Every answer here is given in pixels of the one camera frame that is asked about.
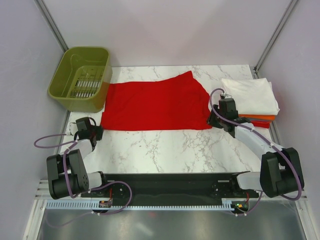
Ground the red t-shirt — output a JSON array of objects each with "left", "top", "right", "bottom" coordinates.
[
  {"left": 251, "top": 120, "right": 270, "bottom": 129},
  {"left": 100, "top": 71, "right": 211, "bottom": 131}
]

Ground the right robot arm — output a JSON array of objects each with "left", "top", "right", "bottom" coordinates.
[{"left": 207, "top": 98, "right": 305, "bottom": 201}]

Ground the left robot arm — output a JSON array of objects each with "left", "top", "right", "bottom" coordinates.
[{"left": 46, "top": 117, "right": 110, "bottom": 200}]

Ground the folded white t-shirt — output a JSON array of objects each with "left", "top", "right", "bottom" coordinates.
[{"left": 221, "top": 78, "right": 280, "bottom": 116}]

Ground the folded red t-shirt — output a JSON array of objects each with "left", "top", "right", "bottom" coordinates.
[{"left": 251, "top": 120, "right": 270, "bottom": 129}]

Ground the olive green plastic basket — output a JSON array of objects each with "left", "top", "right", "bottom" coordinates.
[{"left": 47, "top": 46, "right": 113, "bottom": 113}]

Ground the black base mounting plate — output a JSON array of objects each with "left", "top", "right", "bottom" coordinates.
[{"left": 89, "top": 173, "right": 259, "bottom": 206}]

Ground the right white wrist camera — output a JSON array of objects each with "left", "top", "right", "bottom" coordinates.
[{"left": 220, "top": 93, "right": 233, "bottom": 99}]

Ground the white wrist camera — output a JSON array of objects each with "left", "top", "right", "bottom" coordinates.
[
  {"left": 220, "top": 93, "right": 233, "bottom": 99},
  {"left": 66, "top": 122, "right": 78, "bottom": 136}
]

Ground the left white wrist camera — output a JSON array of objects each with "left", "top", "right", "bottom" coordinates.
[{"left": 66, "top": 122, "right": 78, "bottom": 136}]

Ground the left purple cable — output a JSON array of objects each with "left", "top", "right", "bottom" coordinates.
[{"left": 33, "top": 133, "right": 132, "bottom": 228}]

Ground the purple cable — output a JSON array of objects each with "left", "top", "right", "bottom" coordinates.
[
  {"left": 33, "top": 133, "right": 132, "bottom": 228},
  {"left": 208, "top": 87, "right": 305, "bottom": 217}
]

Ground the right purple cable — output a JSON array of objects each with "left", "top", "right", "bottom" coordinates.
[{"left": 208, "top": 87, "right": 305, "bottom": 217}]

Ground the white slotted cable duct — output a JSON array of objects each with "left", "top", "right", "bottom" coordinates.
[{"left": 45, "top": 198, "right": 234, "bottom": 211}]

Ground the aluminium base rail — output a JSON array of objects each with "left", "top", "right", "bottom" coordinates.
[{"left": 35, "top": 180, "right": 52, "bottom": 200}]

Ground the left aluminium frame post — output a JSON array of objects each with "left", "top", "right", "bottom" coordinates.
[{"left": 34, "top": 0, "right": 69, "bottom": 52}]

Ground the aluminium frame post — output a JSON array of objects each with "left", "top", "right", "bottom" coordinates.
[
  {"left": 250, "top": 0, "right": 300, "bottom": 78},
  {"left": 34, "top": 0, "right": 69, "bottom": 52}
]

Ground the right aluminium frame post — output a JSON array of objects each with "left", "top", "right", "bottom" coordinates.
[{"left": 250, "top": 0, "right": 300, "bottom": 78}]

